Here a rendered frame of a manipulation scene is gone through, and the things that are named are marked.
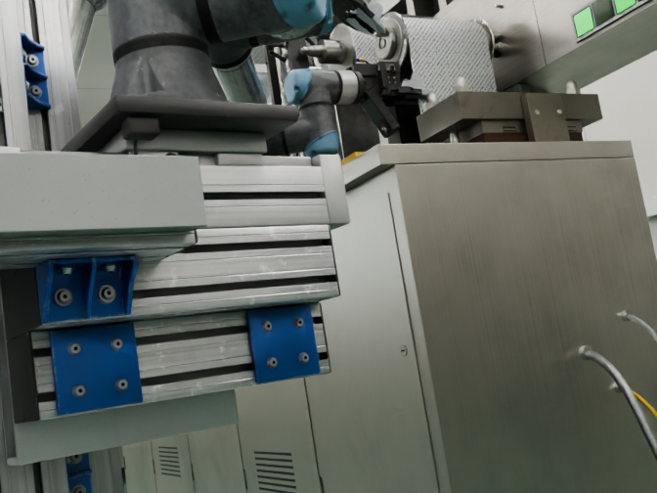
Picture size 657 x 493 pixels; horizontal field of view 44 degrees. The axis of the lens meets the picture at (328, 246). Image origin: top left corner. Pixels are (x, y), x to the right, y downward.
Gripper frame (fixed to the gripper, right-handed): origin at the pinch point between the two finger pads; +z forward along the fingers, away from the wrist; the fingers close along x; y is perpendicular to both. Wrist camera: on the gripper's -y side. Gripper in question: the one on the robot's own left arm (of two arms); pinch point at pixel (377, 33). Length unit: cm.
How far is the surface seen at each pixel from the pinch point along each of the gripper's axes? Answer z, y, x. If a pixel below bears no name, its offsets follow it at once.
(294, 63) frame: -9.2, -2.2, 28.3
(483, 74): 26.7, 7.3, -4.8
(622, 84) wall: 170, 217, 164
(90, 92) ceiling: -75, 139, 439
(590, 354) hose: 63, -53, -33
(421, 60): 11.3, -1.5, -4.9
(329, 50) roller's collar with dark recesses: -3.9, 4.4, 23.3
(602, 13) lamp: 34, 17, -34
